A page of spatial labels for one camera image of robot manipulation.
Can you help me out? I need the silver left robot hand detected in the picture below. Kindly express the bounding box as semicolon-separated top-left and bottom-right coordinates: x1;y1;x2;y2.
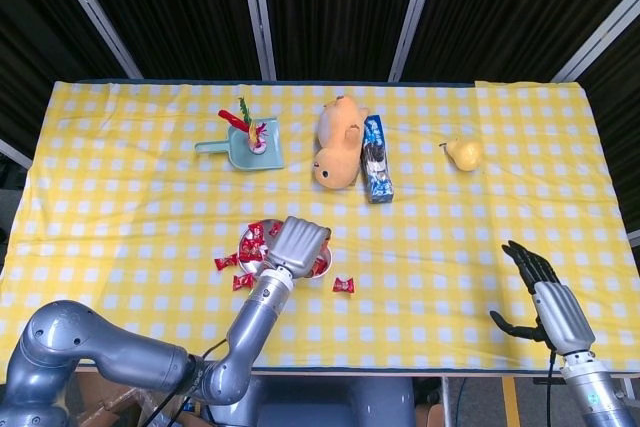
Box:
262;215;335;281

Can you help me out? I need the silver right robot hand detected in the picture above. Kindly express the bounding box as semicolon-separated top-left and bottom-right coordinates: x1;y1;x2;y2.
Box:
489;240;597;356

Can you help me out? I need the round steel plate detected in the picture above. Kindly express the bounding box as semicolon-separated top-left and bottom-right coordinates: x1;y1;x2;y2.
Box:
238;218;286;274

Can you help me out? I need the yellow plush toy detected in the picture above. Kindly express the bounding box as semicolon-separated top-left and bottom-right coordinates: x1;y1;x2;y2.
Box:
313;95;372;192

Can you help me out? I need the teal plastic dustpan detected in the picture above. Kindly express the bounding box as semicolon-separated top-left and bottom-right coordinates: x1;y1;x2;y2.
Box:
194;117;287;174

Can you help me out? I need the blue cookie box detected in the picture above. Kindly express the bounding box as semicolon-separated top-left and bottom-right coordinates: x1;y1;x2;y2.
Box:
359;114;396;205

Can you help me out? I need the yellow checkered tablecloth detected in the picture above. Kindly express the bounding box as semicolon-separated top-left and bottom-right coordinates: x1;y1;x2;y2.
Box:
0;79;501;373
473;79;640;374

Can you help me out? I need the white table leg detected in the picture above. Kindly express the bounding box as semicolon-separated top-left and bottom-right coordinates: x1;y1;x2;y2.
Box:
439;375;451;427

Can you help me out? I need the blue-grey robot torso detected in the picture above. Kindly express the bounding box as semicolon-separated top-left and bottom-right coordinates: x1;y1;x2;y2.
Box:
204;374;416;427

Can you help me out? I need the yellow pear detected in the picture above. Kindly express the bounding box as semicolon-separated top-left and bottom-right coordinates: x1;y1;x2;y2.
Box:
438;137;485;173

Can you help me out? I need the brown cardboard box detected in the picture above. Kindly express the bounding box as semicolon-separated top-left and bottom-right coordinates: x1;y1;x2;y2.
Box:
74;371;201;427

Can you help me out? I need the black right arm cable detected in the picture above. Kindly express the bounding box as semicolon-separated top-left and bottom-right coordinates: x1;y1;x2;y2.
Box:
545;348;557;427

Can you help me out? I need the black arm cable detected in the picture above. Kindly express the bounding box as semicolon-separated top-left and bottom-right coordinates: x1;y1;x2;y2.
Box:
137;338;229;427
545;348;557;427

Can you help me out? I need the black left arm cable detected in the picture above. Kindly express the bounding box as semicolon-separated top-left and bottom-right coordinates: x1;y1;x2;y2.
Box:
137;338;229;427

